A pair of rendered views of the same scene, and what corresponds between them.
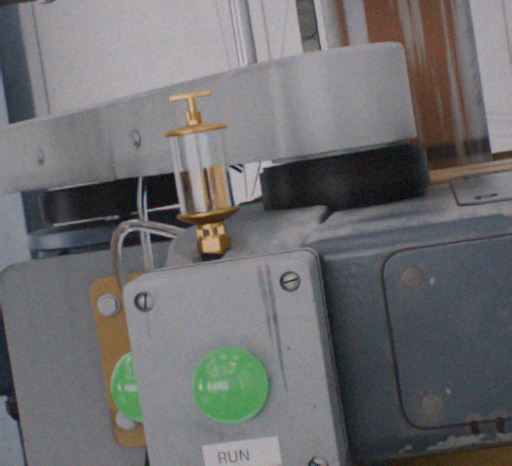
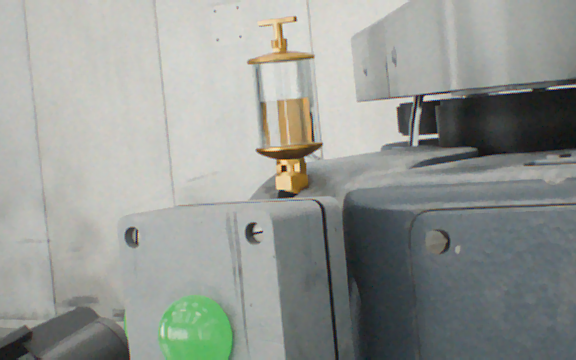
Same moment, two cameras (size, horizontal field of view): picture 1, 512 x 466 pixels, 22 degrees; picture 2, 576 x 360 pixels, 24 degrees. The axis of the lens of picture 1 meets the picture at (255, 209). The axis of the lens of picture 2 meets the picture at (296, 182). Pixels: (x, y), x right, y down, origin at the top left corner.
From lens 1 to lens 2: 27 cm
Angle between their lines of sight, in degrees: 28
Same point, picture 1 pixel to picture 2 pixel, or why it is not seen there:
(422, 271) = (447, 237)
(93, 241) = not seen: hidden behind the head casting
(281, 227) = (368, 169)
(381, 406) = not seen: outside the picture
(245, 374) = (195, 326)
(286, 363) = (248, 320)
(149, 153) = (399, 73)
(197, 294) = (175, 235)
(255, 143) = (434, 72)
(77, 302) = not seen: hidden behind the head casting
